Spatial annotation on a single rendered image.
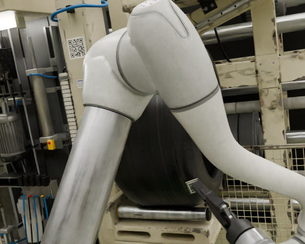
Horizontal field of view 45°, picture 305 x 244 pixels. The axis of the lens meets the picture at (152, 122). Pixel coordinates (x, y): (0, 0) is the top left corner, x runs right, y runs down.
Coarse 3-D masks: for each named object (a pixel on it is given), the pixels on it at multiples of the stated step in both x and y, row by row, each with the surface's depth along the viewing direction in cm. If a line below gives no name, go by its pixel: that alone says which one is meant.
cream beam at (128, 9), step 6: (126, 0) 149; (132, 0) 148; (138, 0) 147; (144, 0) 146; (174, 0) 142; (180, 0) 143; (186, 0) 145; (192, 0) 148; (126, 6) 149; (132, 6) 149; (180, 6) 160; (186, 6) 163; (126, 12) 153
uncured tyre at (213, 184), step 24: (216, 72) 140; (144, 120) 106; (168, 120) 103; (144, 144) 106; (168, 144) 104; (192, 144) 106; (120, 168) 112; (144, 168) 109; (168, 168) 106; (192, 168) 108; (216, 168) 138; (144, 192) 116; (168, 192) 113
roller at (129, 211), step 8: (120, 208) 132; (128, 208) 131; (136, 208) 130; (144, 208) 129; (152, 208) 128; (160, 208) 127; (168, 208) 125; (176, 208) 124; (184, 208) 123; (192, 208) 122; (200, 208) 121; (208, 208) 121; (120, 216) 132; (128, 216) 131; (136, 216) 130; (144, 216) 128; (152, 216) 127; (160, 216) 126; (168, 216) 124; (176, 216) 123; (184, 216) 122; (192, 216) 121; (200, 216) 120; (208, 216) 119
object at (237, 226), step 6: (222, 216) 95; (228, 216) 92; (234, 216) 92; (228, 222) 93; (234, 222) 91; (240, 222) 90; (246, 222) 91; (234, 228) 90; (240, 228) 89; (246, 228) 89; (228, 234) 91; (234, 234) 89; (240, 234) 88; (228, 240) 91; (234, 240) 89
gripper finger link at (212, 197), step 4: (212, 192) 100; (204, 196) 100; (208, 196) 99; (212, 196) 98; (216, 196) 98; (212, 200) 97; (216, 200) 96; (220, 200) 95; (216, 204) 95; (220, 204) 94; (228, 204) 92; (220, 208) 92
